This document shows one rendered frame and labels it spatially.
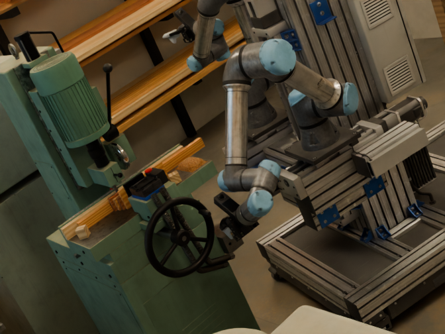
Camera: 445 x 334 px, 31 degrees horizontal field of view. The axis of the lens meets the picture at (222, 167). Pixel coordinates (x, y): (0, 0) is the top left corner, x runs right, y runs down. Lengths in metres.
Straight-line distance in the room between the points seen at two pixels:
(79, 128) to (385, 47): 1.25
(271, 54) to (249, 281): 1.71
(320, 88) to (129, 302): 1.04
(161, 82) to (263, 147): 2.11
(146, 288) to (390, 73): 1.29
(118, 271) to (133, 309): 0.17
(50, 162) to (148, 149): 2.82
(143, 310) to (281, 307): 0.89
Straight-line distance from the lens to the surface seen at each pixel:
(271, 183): 2.53
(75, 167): 3.08
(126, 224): 2.92
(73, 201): 3.20
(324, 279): 3.38
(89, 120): 2.90
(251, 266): 4.11
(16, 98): 3.09
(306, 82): 2.72
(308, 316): 0.81
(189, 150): 3.21
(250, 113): 3.42
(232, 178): 2.60
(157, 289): 3.04
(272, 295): 3.83
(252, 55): 2.58
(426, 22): 6.17
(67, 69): 2.85
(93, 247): 2.87
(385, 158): 3.02
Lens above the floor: 2.04
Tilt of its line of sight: 22 degrees down
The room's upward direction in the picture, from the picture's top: 24 degrees counter-clockwise
